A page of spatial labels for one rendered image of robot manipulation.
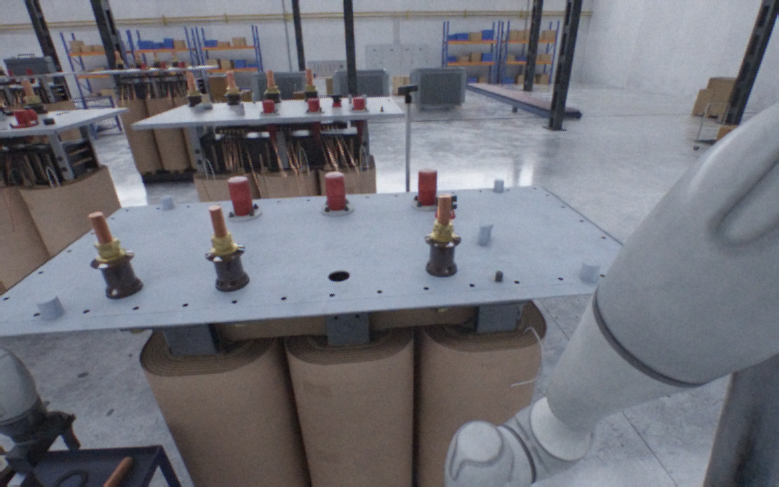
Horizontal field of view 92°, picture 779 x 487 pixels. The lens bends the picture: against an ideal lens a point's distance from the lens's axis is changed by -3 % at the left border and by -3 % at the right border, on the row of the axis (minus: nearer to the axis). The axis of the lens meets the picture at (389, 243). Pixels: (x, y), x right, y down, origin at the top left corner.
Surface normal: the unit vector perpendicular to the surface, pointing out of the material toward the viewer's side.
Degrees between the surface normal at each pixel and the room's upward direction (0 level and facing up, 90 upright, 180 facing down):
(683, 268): 84
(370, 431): 90
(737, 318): 100
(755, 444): 91
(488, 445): 9
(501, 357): 90
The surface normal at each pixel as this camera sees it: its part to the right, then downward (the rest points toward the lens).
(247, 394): 0.51, 0.38
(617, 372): -0.72, 0.58
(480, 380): 0.10, 0.45
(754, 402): -0.98, 0.15
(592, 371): -0.90, 0.35
